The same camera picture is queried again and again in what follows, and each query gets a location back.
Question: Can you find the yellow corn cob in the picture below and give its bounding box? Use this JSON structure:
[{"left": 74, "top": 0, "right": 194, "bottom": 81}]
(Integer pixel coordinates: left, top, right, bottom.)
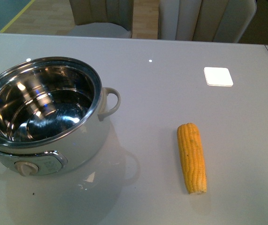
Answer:
[{"left": 177, "top": 123, "right": 207, "bottom": 195}]

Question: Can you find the white electric cooking pot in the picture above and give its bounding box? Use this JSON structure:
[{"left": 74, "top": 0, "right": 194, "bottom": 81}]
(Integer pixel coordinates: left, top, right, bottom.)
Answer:
[{"left": 0, "top": 57, "right": 120, "bottom": 176}]

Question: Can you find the beige chair left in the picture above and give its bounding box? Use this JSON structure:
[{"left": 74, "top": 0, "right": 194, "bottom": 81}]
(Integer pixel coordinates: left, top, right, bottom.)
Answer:
[{"left": 68, "top": 0, "right": 134, "bottom": 38}]

